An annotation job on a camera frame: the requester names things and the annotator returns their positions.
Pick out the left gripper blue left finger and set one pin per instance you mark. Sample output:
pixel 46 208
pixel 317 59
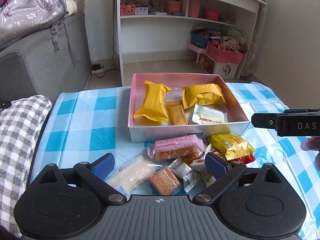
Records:
pixel 92 176

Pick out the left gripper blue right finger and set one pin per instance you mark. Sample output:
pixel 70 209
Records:
pixel 226 176

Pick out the yellow noodle snack packet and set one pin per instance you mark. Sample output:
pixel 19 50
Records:
pixel 233 147

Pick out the clear white wafer packet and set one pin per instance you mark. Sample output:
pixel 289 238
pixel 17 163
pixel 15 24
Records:
pixel 129 177

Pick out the person's right hand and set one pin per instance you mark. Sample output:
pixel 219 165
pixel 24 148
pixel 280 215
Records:
pixel 310 144

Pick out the small clear candy packet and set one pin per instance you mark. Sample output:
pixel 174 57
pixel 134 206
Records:
pixel 182 171

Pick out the pink rice cracker packet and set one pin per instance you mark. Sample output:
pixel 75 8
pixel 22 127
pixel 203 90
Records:
pixel 175 148

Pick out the blue white checkered tablecloth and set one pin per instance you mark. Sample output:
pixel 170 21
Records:
pixel 85 125

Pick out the orange cracker clear packet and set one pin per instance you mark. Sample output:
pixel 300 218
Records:
pixel 164 181

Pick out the white yellow snack packet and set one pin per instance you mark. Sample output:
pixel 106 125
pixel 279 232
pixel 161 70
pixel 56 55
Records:
pixel 205 115

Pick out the pink and silver cardboard box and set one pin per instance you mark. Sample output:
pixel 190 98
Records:
pixel 143 130

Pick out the orange wafer bar packet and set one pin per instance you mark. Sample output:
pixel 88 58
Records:
pixel 176 113

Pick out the large yellow snack packet right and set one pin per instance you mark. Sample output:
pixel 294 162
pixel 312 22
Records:
pixel 202 95

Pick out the large yellow snack packet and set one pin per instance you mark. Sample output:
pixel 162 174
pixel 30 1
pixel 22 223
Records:
pixel 202 95
pixel 153 104

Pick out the large yellow snack packet left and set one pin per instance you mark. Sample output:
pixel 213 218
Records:
pixel 153 104

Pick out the grey white checkered cushion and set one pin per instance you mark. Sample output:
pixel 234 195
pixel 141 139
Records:
pixel 21 124

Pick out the white storage box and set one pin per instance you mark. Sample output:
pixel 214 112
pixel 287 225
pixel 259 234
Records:
pixel 225 70

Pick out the pink plastic basket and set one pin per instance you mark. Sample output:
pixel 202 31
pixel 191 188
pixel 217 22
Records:
pixel 223 56

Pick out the grey sofa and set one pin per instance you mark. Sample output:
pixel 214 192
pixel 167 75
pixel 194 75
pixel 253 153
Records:
pixel 31 66

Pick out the blue storage bin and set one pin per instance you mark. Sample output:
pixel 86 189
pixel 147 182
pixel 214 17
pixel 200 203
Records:
pixel 200 40

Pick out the red shelf basket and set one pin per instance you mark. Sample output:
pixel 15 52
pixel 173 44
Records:
pixel 211 15

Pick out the lace curtain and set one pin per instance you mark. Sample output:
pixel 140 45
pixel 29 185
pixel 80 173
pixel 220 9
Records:
pixel 249 64

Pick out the white bookshelf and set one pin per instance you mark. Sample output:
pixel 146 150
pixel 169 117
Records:
pixel 151 41

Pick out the pink cup right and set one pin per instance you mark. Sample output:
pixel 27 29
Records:
pixel 194 8

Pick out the pink cup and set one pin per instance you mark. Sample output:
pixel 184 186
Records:
pixel 173 6
pixel 194 8

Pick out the small pink shelf basket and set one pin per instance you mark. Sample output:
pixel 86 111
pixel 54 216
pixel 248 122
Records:
pixel 126 8

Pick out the pink cup left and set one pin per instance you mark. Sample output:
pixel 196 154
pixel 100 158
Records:
pixel 173 6

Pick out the silver grey backpack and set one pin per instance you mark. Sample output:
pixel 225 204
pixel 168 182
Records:
pixel 20 18

